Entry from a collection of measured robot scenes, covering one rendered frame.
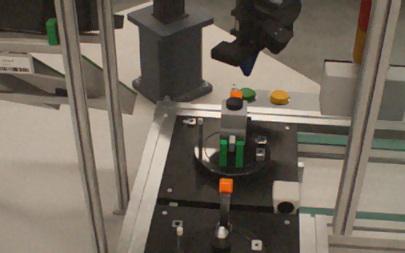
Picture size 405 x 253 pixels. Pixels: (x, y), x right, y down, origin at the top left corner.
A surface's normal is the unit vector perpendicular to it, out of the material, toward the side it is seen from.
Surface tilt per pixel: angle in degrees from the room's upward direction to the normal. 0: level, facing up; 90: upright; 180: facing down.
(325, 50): 0
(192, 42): 90
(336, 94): 90
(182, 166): 0
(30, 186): 0
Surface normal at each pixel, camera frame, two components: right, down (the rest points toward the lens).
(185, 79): 0.62, 0.47
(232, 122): -0.11, 0.59
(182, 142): 0.00, -0.80
